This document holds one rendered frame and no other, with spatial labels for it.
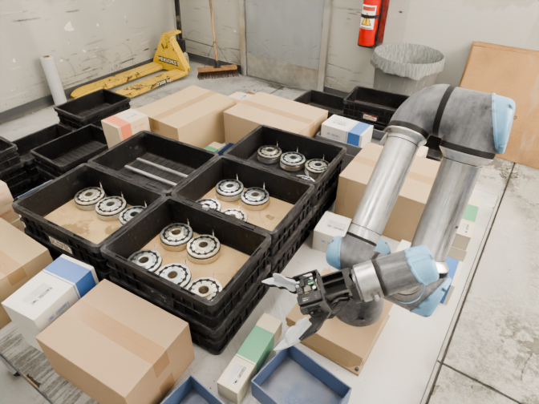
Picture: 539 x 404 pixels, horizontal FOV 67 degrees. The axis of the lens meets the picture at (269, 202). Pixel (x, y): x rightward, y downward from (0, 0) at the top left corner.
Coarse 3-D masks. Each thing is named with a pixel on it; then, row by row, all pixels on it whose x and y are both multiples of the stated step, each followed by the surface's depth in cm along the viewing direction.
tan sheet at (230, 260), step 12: (156, 240) 131; (168, 252) 127; (180, 252) 127; (228, 252) 127; (240, 252) 127; (192, 264) 123; (216, 264) 123; (228, 264) 123; (240, 264) 123; (192, 276) 119; (204, 276) 119; (216, 276) 119; (228, 276) 119
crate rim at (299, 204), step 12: (204, 168) 147; (264, 168) 147; (192, 180) 142; (300, 180) 141; (312, 192) 138; (300, 204) 131; (228, 216) 125; (288, 216) 126; (264, 228) 121; (276, 228) 121
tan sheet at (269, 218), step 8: (208, 192) 152; (240, 200) 148; (272, 200) 149; (280, 200) 149; (224, 208) 145; (240, 208) 145; (264, 208) 145; (272, 208) 145; (280, 208) 145; (288, 208) 145; (248, 216) 141; (256, 216) 141; (264, 216) 141; (272, 216) 141; (280, 216) 141; (256, 224) 138; (264, 224) 138; (272, 224) 138
